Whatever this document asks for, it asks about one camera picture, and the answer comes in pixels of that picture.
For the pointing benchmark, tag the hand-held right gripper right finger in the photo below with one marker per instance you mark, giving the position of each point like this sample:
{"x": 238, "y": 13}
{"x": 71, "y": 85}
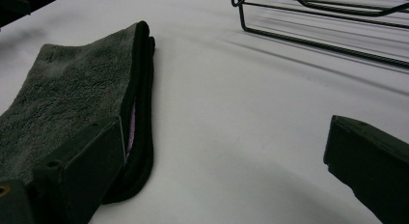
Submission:
{"x": 369, "y": 166}

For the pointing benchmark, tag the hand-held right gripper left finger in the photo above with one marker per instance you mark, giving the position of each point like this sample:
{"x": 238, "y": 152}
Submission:
{"x": 83, "y": 172}

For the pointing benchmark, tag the grey fluffy towel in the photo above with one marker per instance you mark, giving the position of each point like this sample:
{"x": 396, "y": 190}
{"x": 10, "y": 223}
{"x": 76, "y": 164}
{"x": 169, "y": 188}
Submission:
{"x": 64, "y": 89}

